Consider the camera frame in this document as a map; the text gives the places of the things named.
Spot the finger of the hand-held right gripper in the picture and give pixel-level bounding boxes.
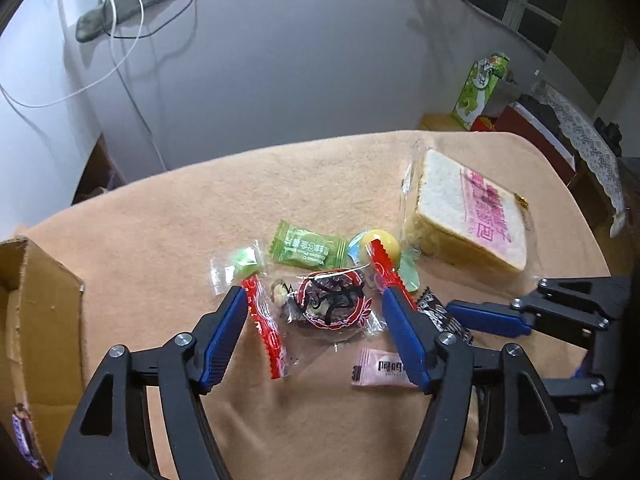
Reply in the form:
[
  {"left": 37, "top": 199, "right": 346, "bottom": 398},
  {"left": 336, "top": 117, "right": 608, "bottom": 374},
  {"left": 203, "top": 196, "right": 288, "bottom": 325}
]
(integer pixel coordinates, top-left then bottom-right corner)
[
  {"left": 446, "top": 276, "right": 632, "bottom": 347},
  {"left": 542, "top": 332, "right": 613, "bottom": 399}
]

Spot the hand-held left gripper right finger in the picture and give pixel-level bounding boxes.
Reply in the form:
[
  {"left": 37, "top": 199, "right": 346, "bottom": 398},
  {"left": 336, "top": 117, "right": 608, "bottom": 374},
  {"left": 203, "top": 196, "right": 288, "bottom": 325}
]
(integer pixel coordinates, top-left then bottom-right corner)
[{"left": 382, "top": 286, "right": 581, "bottom": 480}]

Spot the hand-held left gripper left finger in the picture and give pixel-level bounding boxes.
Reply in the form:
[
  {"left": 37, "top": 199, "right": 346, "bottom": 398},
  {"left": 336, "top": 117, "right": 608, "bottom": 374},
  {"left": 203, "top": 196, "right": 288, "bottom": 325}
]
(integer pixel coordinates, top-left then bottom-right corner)
[{"left": 52, "top": 286, "right": 249, "bottom": 480}]

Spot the dark brown chocolate bar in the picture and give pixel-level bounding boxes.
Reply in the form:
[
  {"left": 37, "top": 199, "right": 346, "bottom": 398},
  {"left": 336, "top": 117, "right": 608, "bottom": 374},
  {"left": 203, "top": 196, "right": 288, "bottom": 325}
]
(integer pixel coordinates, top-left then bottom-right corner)
[{"left": 416, "top": 287, "right": 476, "bottom": 346}]

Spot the red clear snack packet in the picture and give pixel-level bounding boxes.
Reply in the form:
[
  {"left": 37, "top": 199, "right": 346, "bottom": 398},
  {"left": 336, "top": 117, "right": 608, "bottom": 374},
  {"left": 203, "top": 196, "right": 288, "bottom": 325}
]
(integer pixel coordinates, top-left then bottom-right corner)
[{"left": 242, "top": 266, "right": 388, "bottom": 381}]

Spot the brown cardboard box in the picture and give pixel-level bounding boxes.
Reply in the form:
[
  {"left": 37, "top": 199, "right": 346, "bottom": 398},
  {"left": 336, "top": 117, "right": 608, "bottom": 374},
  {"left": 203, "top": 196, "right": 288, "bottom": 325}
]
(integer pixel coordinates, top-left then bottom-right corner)
[{"left": 0, "top": 237, "right": 86, "bottom": 476}]

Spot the pink wrapped candy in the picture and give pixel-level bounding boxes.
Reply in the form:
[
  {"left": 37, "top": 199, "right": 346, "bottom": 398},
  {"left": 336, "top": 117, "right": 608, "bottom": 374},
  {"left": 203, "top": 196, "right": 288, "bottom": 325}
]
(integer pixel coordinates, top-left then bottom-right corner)
[{"left": 350, "top": 347, "right": 421, "bottom": 389}]

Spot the small green candy clear wrapper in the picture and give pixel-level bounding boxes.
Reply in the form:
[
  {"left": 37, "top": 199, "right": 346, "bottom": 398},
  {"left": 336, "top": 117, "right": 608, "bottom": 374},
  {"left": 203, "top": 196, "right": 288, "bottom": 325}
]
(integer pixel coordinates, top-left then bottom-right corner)
[{"left": 209, "top": 240, "right": 268, "bottom": 297}]

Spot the yellow jelly cup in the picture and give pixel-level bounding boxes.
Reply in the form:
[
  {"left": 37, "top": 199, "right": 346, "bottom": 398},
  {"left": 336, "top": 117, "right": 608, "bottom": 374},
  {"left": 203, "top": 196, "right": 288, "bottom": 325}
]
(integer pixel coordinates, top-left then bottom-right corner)
[{"left": 347, "top": 229, "right": 422, "bottom": 293}]

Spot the sliced bread in clear bag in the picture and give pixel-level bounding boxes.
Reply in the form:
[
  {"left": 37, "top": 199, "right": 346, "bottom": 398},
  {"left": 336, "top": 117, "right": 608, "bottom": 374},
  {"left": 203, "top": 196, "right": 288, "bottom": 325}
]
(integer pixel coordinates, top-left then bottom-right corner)
[{"left": 400, "top": 141, "right": 533, "bottom": 276}]

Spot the green wrapped candy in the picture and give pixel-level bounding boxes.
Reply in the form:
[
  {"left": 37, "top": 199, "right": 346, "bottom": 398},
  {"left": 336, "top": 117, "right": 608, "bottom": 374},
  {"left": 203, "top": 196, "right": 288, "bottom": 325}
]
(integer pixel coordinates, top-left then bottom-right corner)
[{"left": 270, "top": 220, "right": 349, "bottom": 269}]

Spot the large red box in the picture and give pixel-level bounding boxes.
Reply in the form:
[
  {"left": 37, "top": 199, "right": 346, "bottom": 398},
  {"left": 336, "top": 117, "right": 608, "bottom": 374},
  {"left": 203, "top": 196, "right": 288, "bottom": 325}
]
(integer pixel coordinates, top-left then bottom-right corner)
[{"left": 495, "top": 102, "right": 578, "bottom": 186}]

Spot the red cabinet with lace cloth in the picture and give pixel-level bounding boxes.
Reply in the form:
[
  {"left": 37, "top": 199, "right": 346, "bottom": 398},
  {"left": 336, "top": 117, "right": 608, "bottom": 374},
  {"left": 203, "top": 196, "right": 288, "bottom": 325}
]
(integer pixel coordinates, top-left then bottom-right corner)
[{"left": 535, "top": 85, "right": 626, "bottom": 238}]

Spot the dark ornament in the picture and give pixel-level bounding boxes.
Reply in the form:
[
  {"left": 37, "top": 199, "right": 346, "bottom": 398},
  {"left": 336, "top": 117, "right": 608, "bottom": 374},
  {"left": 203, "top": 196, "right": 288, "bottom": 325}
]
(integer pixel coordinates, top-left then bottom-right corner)
[{"left": 594, "top": 117, "right": 623, "bottom": 156}]

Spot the grey cardboard box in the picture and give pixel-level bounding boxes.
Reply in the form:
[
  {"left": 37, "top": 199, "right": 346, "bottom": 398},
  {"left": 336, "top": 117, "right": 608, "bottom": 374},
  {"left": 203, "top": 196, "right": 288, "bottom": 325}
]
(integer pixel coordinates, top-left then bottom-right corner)
[{"left": 487, "top": 80, "right": 521, "bottom": 118}]

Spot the purple patterned wrapper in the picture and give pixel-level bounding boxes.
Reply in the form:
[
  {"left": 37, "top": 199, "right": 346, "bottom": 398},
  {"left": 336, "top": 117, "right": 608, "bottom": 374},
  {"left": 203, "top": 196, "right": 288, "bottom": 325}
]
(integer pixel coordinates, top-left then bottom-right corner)
[{"left": 11, "top": 402, "right": 51, "bottom": 476}]

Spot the green carton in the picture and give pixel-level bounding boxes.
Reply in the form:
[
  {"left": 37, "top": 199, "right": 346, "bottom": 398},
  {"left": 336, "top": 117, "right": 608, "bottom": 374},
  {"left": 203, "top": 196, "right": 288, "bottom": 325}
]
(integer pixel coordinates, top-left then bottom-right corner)
[{"left": 451, "top": 51, "right": 511, "bottom": 132}]

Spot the black cable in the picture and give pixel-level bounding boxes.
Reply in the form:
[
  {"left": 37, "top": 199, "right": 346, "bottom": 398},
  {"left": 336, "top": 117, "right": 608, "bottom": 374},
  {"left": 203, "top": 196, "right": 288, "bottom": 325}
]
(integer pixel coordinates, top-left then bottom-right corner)
[{"left": 107, "top": 0, "right": 213, "bottom": 173}]

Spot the white cable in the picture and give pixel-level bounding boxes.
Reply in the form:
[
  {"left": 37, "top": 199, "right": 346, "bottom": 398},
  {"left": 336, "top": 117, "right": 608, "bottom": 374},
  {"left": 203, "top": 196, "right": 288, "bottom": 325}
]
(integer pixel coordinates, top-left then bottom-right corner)
[{"left": 0, "top": 0, "right": 146, "bottom": 109}]

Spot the white window frame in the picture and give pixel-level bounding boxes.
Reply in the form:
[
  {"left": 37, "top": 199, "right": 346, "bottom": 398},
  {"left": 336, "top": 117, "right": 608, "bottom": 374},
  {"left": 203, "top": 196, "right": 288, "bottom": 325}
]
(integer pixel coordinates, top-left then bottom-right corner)
[{"left": 500, "top": 0, "right": 566, "bottom": 56}]

